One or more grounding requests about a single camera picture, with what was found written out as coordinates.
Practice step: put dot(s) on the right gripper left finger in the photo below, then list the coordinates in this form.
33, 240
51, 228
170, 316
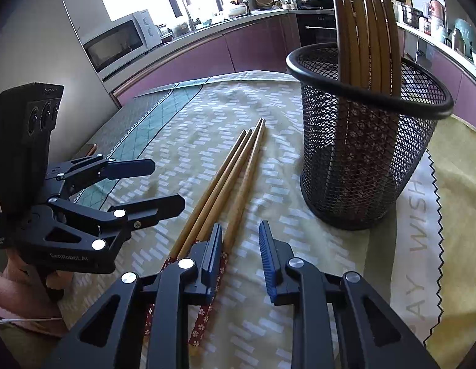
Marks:
149, 311

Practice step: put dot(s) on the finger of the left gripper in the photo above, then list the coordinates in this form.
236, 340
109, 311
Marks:
145, 209
81, 173

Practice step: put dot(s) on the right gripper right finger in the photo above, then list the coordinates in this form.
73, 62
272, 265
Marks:
338, 320

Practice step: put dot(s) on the black mesh utensil cup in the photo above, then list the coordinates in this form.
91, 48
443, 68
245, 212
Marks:
361, 147

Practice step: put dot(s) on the bamboo chopstick red end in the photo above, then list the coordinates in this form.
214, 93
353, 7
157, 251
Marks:
342, 42

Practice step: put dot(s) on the bamboo chopstick floral end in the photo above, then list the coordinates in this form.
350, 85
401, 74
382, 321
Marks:
359, 49

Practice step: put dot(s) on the person's left hand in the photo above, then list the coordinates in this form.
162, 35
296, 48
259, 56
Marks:
39, 279

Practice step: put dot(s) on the silver refrigerator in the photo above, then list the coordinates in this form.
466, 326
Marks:
38, 44

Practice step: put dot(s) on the white microwave oven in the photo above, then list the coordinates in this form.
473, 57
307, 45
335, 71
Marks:
113, 46

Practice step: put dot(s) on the sink faucet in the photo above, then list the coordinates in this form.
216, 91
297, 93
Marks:
186, 4

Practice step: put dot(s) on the yellow green cloth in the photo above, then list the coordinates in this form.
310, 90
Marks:
453, 150

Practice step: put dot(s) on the pink lower cabinets left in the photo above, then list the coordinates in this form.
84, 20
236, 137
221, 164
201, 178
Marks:
259, 42

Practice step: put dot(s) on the pink cabinets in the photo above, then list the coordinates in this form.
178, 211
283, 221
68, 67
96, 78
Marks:
450, 67
259, 42

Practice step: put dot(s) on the pink lower cabinets right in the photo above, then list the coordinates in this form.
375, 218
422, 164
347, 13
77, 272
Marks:
450, 67

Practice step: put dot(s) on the black built-in oven stove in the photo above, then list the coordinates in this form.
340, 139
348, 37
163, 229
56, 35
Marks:
316, 21

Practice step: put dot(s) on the teal air fryer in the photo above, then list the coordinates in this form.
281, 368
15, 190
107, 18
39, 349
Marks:
466, 39

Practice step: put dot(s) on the steel pot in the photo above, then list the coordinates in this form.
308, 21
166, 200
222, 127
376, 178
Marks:
410, 16

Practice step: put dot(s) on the pink kettle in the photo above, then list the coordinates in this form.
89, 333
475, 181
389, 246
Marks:
437, 10

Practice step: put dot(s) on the left camera box black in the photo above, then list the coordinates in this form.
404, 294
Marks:
28, 114

